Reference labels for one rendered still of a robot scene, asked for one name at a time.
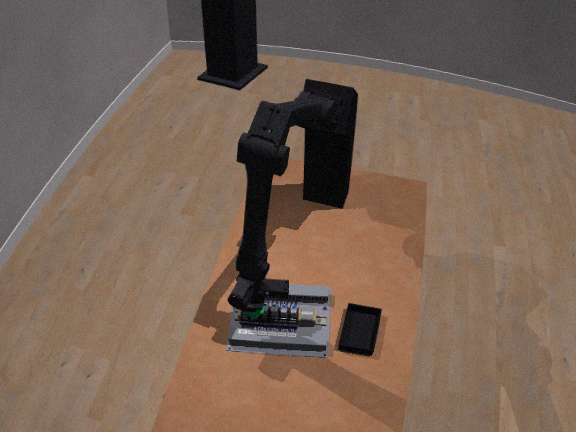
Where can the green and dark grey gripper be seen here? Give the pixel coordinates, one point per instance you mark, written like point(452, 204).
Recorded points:
point(254, 308)

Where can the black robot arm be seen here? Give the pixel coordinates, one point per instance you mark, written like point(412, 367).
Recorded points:
point(265, 141)

